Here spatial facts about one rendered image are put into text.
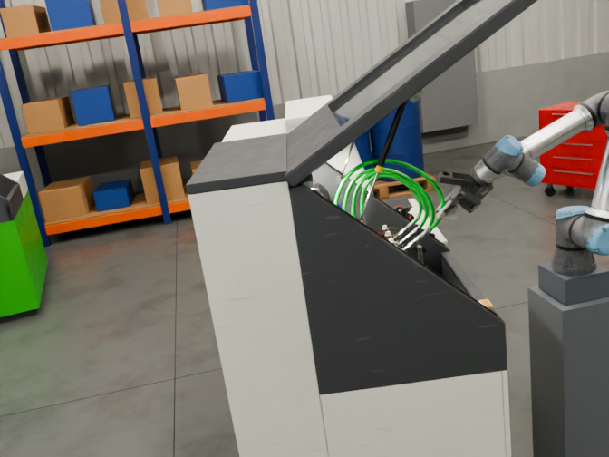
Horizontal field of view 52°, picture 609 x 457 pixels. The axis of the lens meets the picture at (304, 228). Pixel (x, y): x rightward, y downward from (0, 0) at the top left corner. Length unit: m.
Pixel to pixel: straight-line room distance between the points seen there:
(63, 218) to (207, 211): 5.87
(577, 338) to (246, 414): 1.21
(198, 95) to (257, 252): 5.54
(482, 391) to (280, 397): 0.62
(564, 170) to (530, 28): 3.66
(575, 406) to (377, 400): 0.89
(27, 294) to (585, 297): 4.19
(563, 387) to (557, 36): 7.81
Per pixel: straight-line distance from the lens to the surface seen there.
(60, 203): 7.55
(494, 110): 9.50
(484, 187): 2.13
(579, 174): 6.37
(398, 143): 7.04
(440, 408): 2.08
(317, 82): 8.65
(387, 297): 1.87
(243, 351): 1.93
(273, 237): 1.78
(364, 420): 2.06
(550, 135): 2.29
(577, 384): 2.59
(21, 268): 5.39
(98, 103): 7.38
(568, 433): 2.68
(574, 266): 2.45
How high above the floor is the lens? 1.85
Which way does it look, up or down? 17 degrees down
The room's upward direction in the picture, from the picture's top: 8 degrees counter-clockwise
